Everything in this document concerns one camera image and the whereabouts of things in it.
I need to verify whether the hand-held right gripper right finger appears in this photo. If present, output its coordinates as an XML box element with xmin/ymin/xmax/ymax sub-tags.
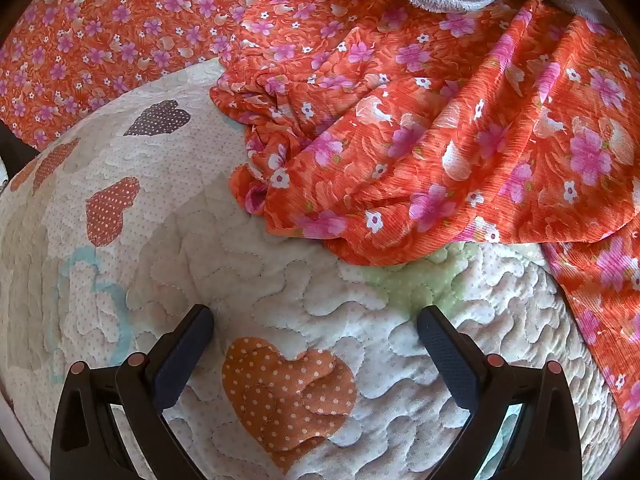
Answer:
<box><xmin>416</xmin><ymin>305</ymin><xmax>584</xmax><ymax>480</ymax></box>

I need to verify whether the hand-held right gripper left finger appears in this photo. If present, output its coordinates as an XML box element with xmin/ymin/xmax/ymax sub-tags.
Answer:
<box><xmin>50</xmin><ymin>304</ymin><xmax>216</xmax><ymax>480</ymax></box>

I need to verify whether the quilted heart-pattern blanket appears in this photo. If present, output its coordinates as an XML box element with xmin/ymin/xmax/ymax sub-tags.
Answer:
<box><xmin>0</xmin><ymin>57</ymin><xmax>626</xmax><ymax>480</ymax></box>

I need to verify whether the orange crinkled floral cloth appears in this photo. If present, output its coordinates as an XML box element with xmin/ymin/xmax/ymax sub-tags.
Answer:
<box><xmin>210</xmin><ymin>0</ymin><xmax>640</xmax><ymax>436</ymax></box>

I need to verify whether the orange small-flower sheet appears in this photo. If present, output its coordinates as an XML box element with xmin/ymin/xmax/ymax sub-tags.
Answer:
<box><xmin>0</xmin><ymin>0</ymin><xmax>381</xmax><ymax>151</ymax></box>

